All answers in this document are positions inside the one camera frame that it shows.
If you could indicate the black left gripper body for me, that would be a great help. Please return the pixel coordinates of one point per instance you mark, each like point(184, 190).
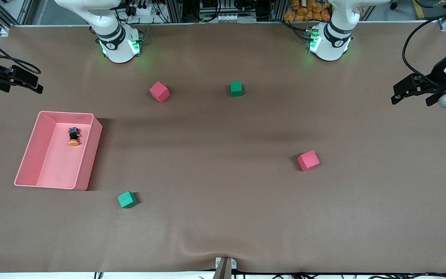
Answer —
point(437, 73)

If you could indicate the orange capped push button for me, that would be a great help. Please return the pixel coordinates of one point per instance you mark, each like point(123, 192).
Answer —
point(74, 135)

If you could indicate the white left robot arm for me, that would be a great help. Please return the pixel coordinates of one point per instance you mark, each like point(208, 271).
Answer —
point(329, 42)

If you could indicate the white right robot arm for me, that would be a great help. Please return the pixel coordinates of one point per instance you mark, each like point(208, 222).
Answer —
point(116, 46)

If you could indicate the pink plastic bin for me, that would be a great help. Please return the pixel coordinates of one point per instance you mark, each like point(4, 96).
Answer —
point(64, 162)

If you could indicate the orange snack bag pile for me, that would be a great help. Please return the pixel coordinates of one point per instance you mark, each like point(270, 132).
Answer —
point(308, 13)

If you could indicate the pink foam cube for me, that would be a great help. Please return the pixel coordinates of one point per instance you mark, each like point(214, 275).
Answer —
point(159, 92)
point(308, 161)

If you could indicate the white power strip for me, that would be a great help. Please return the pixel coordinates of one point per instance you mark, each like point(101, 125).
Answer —
point(141, 11)

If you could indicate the green foam cube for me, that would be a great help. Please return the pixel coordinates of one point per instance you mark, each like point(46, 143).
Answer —
point(126, 200)
point(236, 89)

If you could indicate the white socket strip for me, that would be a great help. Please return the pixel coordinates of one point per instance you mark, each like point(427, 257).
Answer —
point(227, 18)

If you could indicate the brown table mat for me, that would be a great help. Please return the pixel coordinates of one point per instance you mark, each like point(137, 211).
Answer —
point(223, 217)

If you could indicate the aluminium frame post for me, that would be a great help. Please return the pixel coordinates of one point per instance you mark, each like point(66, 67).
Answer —
point(279, 11)
point(174, 11)

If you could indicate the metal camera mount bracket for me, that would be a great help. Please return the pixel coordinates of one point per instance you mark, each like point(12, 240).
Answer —
point(225, 269)

